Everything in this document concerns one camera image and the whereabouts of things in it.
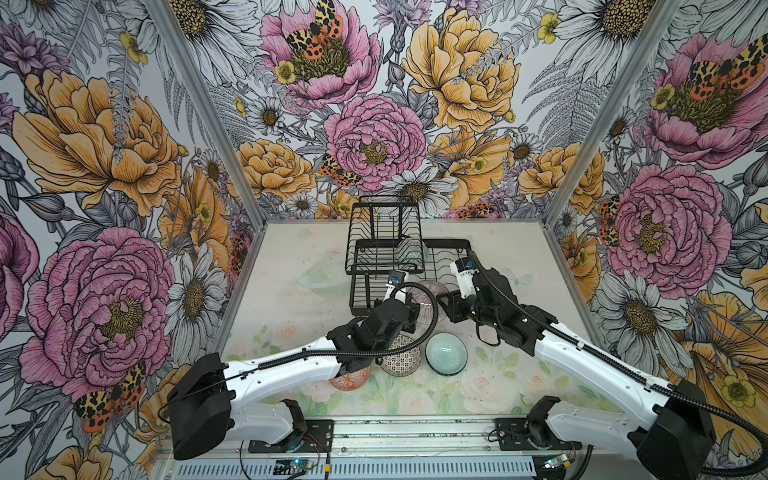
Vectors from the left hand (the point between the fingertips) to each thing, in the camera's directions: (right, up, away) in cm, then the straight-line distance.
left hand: (408, 302), depth 78 cm
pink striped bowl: (-1, -19, +8) cm, 20 cm away
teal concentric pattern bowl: (+11, -16, +7) cm, 21 cm away
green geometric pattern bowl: (-15, -22, +5) cm, 27 cm away
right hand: (+9, -1, +1) cm, 9 cm away
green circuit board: (-28, -38, -6) cm, 47 cm away
